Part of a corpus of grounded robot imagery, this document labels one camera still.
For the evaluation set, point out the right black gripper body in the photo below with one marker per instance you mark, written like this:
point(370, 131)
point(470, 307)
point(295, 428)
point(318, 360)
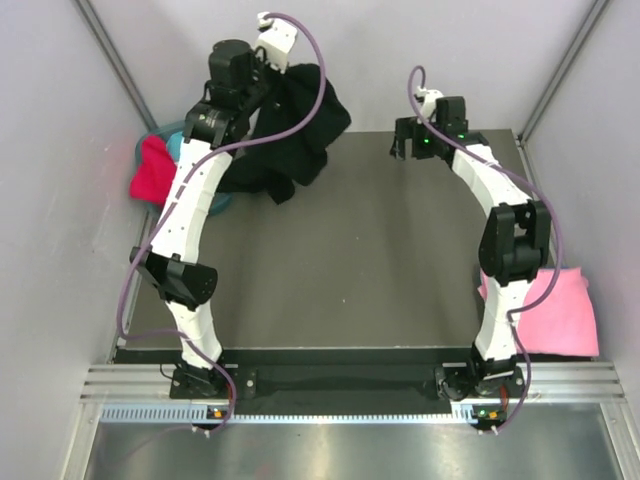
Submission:
point(426, 143)

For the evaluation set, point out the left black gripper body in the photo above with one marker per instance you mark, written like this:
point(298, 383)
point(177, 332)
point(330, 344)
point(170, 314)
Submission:
point(251, 95)

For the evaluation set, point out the black t shirt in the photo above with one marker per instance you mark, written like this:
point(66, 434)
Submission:
point(278, 167)

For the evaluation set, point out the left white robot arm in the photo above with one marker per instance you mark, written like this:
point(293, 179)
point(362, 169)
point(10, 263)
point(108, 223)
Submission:
point(170, 263)

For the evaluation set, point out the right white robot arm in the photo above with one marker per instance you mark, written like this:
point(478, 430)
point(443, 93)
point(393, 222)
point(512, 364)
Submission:
point(513, 247)

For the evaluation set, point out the teal t shirt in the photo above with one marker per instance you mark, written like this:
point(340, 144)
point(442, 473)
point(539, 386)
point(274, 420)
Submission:
point(173, 145)

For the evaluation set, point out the red t shirt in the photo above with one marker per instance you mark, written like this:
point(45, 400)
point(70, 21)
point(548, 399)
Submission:
point(153, 177)

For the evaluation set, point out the folded pink t shirt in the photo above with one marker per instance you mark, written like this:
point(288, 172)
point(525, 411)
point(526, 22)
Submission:
point(564, 324)

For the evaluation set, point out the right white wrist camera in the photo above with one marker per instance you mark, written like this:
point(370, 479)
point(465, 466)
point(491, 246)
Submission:
point(427, 99)

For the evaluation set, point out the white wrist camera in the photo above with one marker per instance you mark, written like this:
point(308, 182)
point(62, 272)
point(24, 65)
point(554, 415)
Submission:
point(275, 41)
point(427, 99)

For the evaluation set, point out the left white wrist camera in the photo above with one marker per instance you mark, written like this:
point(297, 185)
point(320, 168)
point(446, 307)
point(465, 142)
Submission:
point(275, 41)

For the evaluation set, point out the left aluminium frame post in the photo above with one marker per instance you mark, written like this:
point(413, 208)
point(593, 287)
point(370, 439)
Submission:
point(90, 16)

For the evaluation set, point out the aluminium frame post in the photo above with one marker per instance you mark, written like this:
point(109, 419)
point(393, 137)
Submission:
point(90, 16)
point(586, 27)

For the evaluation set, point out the right aluminium frame post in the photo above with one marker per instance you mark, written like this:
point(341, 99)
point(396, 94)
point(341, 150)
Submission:
point(586, 27)

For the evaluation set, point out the aluminium front rail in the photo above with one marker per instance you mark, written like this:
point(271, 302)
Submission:
point(564, 382)

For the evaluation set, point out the slotted grey cable duct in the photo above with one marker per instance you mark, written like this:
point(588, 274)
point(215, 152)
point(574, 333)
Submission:
point(202, 414)

